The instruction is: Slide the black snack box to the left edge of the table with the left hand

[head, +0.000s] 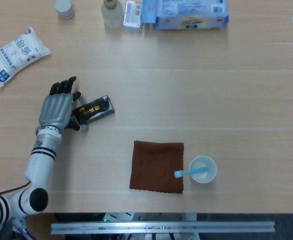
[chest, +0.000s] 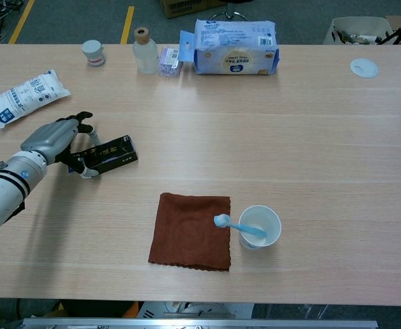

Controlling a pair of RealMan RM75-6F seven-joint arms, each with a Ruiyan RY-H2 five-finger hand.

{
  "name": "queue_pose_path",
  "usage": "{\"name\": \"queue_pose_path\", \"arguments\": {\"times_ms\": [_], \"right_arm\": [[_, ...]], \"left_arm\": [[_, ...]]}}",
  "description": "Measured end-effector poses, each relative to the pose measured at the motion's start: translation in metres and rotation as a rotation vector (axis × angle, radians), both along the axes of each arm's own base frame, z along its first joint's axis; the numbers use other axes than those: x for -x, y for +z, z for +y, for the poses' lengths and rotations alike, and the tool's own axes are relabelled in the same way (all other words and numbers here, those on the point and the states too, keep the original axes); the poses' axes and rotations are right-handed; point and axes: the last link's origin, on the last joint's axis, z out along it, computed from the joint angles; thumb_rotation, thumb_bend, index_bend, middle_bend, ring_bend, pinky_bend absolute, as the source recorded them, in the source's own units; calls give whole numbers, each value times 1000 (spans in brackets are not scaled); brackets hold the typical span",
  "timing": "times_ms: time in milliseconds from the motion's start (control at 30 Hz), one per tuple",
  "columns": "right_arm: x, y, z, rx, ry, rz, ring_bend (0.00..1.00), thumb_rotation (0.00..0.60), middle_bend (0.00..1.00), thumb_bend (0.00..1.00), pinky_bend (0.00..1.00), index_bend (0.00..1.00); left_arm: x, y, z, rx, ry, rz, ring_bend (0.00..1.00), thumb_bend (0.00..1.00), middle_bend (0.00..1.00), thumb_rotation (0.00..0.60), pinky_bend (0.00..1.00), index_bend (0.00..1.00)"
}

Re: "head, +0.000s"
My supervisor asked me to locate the grey black left robot hand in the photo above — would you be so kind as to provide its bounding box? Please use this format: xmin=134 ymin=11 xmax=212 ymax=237
xmin=38 ymin=76 xmax=88 ymax=133

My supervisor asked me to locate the small black box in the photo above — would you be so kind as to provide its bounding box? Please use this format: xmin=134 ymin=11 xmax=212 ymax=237
xmin=71 ymin=94 xmax=116 ymax=126

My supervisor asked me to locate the clear glass bottle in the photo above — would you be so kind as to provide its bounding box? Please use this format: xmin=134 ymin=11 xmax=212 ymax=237
xmin=101 ymin=0 xmax=124 ymax=29

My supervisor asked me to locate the small white purple box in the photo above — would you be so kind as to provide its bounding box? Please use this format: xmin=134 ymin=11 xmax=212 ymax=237
xmin=123 ymin=0 xmax=143 ymax=28

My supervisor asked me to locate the white salt bag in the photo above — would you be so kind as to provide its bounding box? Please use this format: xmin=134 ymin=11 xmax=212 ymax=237
xmin=0 ymin=26 xmax=52 ymax=88

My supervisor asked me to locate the small white jar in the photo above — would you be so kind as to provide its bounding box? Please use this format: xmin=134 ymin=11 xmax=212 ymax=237
xmin=54 ymin=0 xmax=75 ymax=20

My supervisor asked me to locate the brown square cloth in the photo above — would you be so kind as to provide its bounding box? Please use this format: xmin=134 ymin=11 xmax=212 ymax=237
xmin=129 ymin=140 xmax=185 ymax=195

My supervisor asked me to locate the clear crumpled plastic bag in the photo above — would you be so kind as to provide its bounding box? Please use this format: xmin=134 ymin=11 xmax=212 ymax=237
xmin=11 ymin=215 xmax=29 ymax=236

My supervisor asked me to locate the blue hang tab card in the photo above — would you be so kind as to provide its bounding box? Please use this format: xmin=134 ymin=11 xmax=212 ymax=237
xmin=141 ymin=0 xmax=159 ymax=24

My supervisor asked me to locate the light blue plastic spoon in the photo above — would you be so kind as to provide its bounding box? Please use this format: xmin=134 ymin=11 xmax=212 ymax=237
xmin=174 ymin=166 xmax=208 ymax=179

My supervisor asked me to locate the white paper cup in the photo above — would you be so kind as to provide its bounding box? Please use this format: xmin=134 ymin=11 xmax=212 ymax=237
xmin=188 ymin=155 xmax=218 ymax=184

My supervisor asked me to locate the blue wet wipes pack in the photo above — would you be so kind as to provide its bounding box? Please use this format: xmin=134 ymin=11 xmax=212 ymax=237
xmin=155 ymin=0 xmax=230 ymax=31

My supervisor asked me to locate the brown robot arm cable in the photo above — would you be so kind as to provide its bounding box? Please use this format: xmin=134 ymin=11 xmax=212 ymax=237
xmin=0 ymin=181 xmax=33 ymax=203

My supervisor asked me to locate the aluminium profile rail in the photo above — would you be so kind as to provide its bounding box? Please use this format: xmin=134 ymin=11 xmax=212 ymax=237
xmin=50 ymin=220 xmax=275 ymax=235

